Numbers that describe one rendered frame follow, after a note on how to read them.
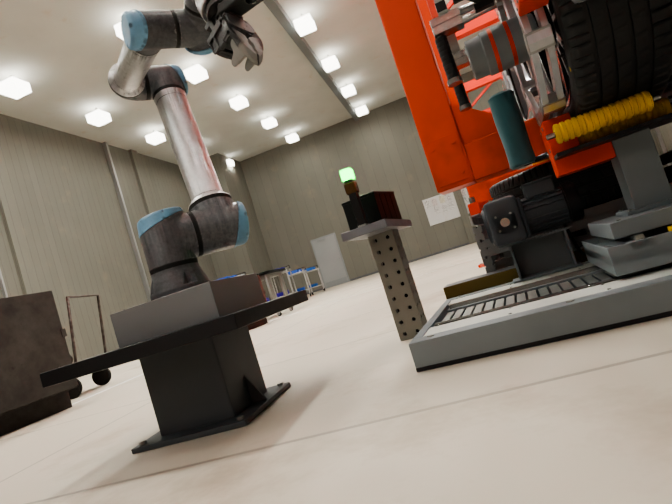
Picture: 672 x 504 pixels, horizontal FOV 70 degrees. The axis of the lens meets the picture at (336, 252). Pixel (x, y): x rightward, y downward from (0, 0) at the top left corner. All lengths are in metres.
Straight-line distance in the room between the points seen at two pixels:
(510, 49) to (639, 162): 0.50
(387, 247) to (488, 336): 0.69
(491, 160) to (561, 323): 0.99
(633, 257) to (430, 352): 0.57
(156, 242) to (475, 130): 1.34
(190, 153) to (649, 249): 1.39
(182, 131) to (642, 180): 1.45
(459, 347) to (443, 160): 1.02
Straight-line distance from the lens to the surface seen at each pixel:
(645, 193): 1.65
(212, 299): 1.34
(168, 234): 1.55
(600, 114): 1.55
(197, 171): 1.69
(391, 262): 1.84
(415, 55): 2.24
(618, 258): 1.43
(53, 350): 3.82
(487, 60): 1.68
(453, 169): 2.11
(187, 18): 1.38
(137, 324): 1.47
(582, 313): 1.28
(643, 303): 1.30
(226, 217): 1.60
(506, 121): 1.76
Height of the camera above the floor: 0.31
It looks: 3 degrees up
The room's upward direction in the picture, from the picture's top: 17 degrees counter-clockwise
